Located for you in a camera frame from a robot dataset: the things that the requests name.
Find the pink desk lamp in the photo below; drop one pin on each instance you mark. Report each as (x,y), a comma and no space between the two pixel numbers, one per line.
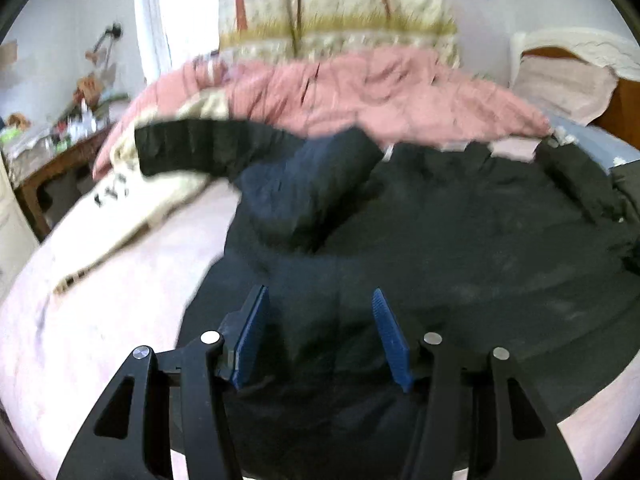
(100,53)

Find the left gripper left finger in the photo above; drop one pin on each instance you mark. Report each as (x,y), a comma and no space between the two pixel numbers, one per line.
(173,399)

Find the pink plaid quilt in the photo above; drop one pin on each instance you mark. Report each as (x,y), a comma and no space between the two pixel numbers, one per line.
(396,94)

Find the brown wooden desk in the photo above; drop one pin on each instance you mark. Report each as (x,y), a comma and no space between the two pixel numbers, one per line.
(80,154)

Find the pink bed sheet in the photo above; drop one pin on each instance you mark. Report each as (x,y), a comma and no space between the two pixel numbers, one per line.
(59,352)

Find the window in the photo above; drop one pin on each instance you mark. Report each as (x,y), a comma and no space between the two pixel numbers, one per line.
(172,32)

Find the tree pattern curtain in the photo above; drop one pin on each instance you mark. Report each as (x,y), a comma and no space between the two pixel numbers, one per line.
(279,30)

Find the white cabinet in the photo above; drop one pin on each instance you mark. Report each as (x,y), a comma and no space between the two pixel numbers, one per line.
(17,241)

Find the folded dark green jacket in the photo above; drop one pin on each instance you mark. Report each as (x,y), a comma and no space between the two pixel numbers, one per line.
(626,178)

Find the white carved headboard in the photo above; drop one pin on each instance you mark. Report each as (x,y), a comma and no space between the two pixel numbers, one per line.
(599,48)

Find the blue floral pillow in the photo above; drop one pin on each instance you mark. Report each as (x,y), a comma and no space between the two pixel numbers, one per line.
(604,148)

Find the stack of papers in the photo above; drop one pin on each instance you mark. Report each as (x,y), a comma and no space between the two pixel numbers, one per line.
(30,150)

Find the cream printed hoodie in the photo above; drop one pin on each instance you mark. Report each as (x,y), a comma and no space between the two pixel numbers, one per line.
(125,202)

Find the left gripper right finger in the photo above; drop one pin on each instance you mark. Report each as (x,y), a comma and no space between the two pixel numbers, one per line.
(478,402)

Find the pink pillow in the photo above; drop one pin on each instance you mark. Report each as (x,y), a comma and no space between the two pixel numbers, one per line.
(573,89)

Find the black puffer jacket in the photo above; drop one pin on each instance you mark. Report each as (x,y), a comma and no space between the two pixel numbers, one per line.
(537,257)

